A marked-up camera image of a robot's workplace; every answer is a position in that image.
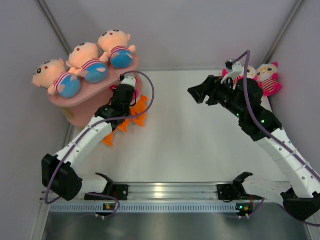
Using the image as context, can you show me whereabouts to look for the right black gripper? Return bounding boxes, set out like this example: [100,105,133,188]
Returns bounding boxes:
[188,75,246,119]

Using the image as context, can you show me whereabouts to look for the white pink plush face down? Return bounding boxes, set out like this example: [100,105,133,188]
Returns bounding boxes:
[109,84,140,102]

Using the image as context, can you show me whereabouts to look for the boy plush red dot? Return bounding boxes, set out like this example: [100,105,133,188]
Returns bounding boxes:
[97,29,136,69]

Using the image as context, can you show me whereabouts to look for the boy plush black hair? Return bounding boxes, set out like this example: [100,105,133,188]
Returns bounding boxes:
[32,58,81,99]

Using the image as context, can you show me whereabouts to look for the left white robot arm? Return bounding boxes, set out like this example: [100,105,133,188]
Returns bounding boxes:
[41,77,136,201]

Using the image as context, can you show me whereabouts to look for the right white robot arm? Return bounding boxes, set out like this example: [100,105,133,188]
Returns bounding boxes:
[187,75,320,221]

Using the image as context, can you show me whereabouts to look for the pink two-tier wooden shelf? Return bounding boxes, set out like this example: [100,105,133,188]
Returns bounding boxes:
[47,53,140,129]

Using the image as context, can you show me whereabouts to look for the white pink plush back left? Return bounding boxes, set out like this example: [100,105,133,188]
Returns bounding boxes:
[222,65,257,85]

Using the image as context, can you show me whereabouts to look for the orange plush toy right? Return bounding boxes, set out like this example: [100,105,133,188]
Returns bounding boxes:
[131,95,149,127]

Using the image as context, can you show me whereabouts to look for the orange plush toy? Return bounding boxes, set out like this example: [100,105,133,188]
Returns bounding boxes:
[117,119,131,133]
[131,95,149,127]
[101,132,114,147]

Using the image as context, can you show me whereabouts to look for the white pink plush yellow glasses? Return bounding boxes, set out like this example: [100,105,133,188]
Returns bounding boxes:
[256,62,283,97]

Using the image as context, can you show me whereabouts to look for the orange plush toy middle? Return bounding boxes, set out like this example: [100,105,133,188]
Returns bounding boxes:
[117,119,131,133]

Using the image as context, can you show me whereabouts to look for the orange plush toy left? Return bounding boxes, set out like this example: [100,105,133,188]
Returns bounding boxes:
[101,132,114,147]

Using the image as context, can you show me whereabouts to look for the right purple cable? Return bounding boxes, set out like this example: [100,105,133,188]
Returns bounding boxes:
[231,49,320,227]

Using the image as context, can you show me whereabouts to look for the purple cable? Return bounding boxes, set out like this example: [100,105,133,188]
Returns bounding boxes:
[44,70,156,205]
[231,49,320,227]

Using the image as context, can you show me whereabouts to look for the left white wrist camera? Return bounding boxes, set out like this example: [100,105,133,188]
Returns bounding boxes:
[120,75,137,88]

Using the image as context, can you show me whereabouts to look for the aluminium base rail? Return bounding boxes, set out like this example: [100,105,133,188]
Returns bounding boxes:
[40,179,250,202]

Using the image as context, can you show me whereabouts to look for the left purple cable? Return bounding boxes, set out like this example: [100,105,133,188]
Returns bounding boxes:
[44,70,156,205]

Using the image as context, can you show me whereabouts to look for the white slotted cable duct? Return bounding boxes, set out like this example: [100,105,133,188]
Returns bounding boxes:
[50,202,252,214]

